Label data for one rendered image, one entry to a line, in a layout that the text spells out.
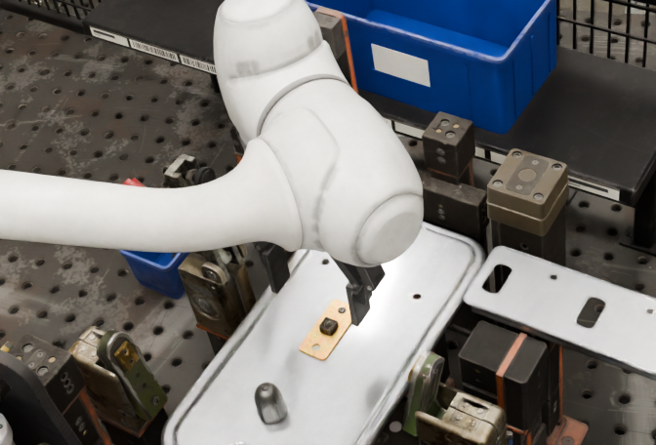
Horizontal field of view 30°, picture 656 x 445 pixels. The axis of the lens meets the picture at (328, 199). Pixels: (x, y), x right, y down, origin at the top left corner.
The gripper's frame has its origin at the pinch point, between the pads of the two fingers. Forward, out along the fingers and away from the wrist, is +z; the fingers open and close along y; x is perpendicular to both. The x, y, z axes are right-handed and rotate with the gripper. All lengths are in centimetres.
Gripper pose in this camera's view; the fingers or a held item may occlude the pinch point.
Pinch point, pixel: (318, 289)
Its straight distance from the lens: 140.0
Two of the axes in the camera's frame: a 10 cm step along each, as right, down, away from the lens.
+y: 8.5, 3.0, -4.3
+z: 1.3, 6.8, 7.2
